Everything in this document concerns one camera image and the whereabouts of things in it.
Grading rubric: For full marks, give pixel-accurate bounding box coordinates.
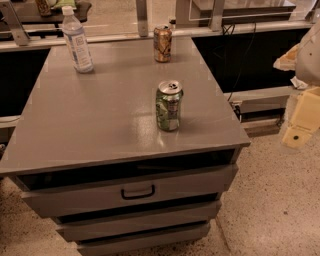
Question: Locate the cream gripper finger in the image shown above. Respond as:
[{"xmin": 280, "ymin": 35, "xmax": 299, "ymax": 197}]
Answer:
[{"xmin": 282, "ymin": 87, "xmax": 320, "ymax": 149}]

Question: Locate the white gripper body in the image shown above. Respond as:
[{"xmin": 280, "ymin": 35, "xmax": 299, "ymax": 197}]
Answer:
[{"xmin": 273, "ymin": 44, "xmax": 299, "ymax": 71}]

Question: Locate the green soda can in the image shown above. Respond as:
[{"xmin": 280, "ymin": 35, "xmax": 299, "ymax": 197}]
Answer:
[{"xmin": 156, "ymin": 80, "xmax": 183, "ymax": 131}]

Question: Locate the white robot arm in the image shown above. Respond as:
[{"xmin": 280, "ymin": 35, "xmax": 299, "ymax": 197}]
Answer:
[{"xmin": 273, "ymin": 20, "xmax": 320, "ymax": 149}]

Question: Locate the brown orange soda can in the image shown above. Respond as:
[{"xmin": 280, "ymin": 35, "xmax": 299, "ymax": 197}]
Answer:
[{"xmin": 153, "ymin": 26, "xmax": 172, "ymax": 63}]

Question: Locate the clear plastic water bottle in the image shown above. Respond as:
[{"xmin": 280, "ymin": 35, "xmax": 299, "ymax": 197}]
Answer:
[{"xmin": 62, "ymin": 6, "xmax": 94, "ymax": 73}]

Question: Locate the bottom grey drawer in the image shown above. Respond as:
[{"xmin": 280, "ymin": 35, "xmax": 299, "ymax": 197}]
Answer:
[{"xmin": 77, "ymin": 221, "xmax": 210, "ymax": 256}]

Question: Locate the grey drawer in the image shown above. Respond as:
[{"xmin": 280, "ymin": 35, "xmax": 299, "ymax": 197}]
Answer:
[
  {"xmin": 22, "ymin": 164, "xmax": 238, "ymax": 218},
  {"xmin": 77, "ymin": 221, "xmax": 210, "ymax": 256},
  {"xmin": 57, "ymin": 200, "xmax": 221, "ymax": 241}
]

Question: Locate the middle grey drawer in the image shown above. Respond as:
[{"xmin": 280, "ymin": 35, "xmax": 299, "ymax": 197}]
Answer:
[{"xmin": 57, "ymin": 200, "xmax": 221, "ymax": 241}]

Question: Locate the grey drawer cabinet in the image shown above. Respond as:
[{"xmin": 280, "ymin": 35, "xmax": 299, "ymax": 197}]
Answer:
[{"xmin": 1, "ymin": 38, "xmax": 249, "ymax": 246}]

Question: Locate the top grey drawer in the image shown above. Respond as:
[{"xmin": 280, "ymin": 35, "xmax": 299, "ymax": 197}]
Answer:
[{"xmin": 22, "ymin": 164, "xmax": 238, "ymax": 218}]

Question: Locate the brown jar on table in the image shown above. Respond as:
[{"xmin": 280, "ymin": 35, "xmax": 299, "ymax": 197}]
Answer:
[{"xmin": 35, "ymin": 0, "xmax": 51, "ymax": 17}]

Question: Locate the dark background table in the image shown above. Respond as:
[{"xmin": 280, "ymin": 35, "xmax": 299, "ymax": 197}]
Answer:
[{"xmin": 12, "ymin": 0, "xmax": 91, "ymax": 25}]

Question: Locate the black hanging cable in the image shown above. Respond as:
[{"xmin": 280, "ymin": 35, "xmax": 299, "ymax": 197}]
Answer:
[{"xmin": 226, "ymin": 22, "xmax": 258, "ymax": 103}]

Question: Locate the black drawer handle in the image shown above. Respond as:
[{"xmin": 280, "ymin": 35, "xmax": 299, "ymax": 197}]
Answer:
[{"xmin": 121, "ymin": 185, "xmax": 156, "ymax": 200}]

